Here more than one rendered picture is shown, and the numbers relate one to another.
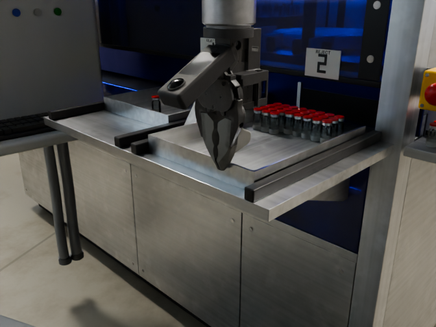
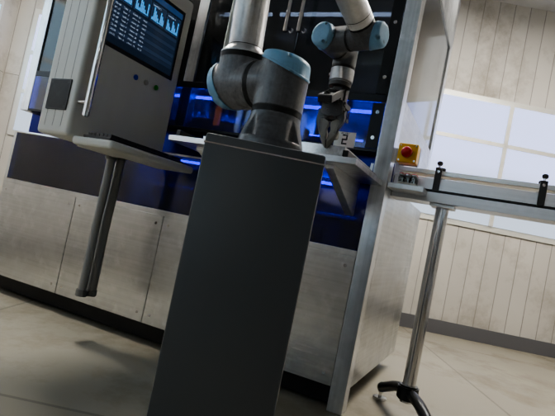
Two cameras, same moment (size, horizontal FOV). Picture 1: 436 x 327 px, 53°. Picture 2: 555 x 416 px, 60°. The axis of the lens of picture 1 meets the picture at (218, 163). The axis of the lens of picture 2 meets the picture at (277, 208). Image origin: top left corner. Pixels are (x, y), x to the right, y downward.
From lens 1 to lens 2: 110 cm
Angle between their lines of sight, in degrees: 31
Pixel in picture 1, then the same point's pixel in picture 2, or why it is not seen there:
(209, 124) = (324, 123)
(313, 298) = (322, 291)
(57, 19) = (154, 92)
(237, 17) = (349, 77)
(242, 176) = (337, 150)
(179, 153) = not seen: hidden behind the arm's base
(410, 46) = (393, 131)
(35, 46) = (137, 103)
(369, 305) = (362, 284)
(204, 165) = (312, 148)
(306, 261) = (320, 265)
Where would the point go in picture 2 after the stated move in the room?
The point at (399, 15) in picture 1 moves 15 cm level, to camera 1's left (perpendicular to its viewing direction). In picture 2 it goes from (388, 117) to (354, 106)
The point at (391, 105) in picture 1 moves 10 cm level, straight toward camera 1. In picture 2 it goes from (382, 160) to (387, 156)
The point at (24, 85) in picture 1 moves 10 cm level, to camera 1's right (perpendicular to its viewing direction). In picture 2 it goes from (122, 126) to (148, 133)
